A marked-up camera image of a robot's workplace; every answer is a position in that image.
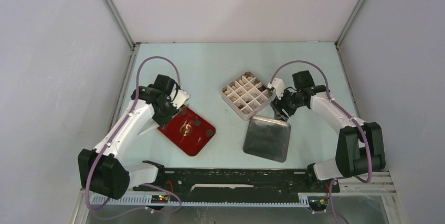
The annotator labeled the red rectangular tray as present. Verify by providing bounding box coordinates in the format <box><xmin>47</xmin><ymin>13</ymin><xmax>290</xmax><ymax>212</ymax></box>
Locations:
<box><xmin>157</xmin><ymin>105</ymin><xmax>216</xmax><ymax>156</ymax></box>

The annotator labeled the round dark chocolate piece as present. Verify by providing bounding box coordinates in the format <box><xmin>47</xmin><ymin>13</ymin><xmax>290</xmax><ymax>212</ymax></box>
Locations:
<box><xmin>205</xmin><ymin>129</ymin><xmax>215</xmax><ymax>137</ymax></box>

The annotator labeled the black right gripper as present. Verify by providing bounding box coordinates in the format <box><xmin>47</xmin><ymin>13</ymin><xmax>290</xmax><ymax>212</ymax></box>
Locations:
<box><xmin>270</xmin><ymin>86</ymin><xmax>305</xmax><ymax>122</ymax></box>

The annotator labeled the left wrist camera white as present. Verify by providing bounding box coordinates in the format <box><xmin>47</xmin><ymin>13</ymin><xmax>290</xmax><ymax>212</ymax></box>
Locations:
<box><xmin>170</xmin><ymin>89</ymin><xmax>190</xmax><ymax>109</ymax></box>

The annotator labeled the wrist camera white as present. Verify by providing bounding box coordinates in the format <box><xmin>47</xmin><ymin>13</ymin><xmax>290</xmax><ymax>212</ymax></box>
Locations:
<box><xmin>267</xmin><ymin>78</ymin><xmax>285</xmax><ymax>100</ymax></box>
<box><xmin>170</xmin><ymin>89</ymin><xmax>190</xmax><ymax>109</ymax></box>

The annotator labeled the silver metal tin lid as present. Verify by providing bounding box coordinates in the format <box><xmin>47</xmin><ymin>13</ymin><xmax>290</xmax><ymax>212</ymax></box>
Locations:
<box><xmin>242</xmin><ymin>116</ymin><xmax>291</xmax><ymax>163</ymax></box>

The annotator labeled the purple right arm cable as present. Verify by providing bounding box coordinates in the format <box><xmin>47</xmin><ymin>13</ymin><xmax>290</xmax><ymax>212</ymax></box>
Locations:
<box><xmin>269</xmin><ymin>60</ymin><xmax>374</xmax><ymax>224</ymax></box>

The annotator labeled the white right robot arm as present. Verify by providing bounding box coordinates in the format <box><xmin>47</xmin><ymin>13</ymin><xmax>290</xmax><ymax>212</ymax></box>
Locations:
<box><xmin>267</xmin><ymin>70</ymin><xmax>386</xmax><ymax>191</ymax></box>

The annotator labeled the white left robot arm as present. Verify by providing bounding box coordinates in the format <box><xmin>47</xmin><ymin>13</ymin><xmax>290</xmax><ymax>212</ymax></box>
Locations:
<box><xmin>78</xmin><ymin>74</ymin><xmax>190</xmax><ymax>199</ymax></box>

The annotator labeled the pink tin with white dividers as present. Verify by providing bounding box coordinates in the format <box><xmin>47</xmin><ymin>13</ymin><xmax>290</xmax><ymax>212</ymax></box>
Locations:
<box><xmin>221</xmin><ymin>71</ymin><xmax>274</xmax><ymax>121</ymax></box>

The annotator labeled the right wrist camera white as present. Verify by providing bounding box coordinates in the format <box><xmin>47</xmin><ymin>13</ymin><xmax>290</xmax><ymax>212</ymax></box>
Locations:
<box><xmin>267</xmin><ymin>78</ymin><xmax>285</xmax><ymax>100</ymax></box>

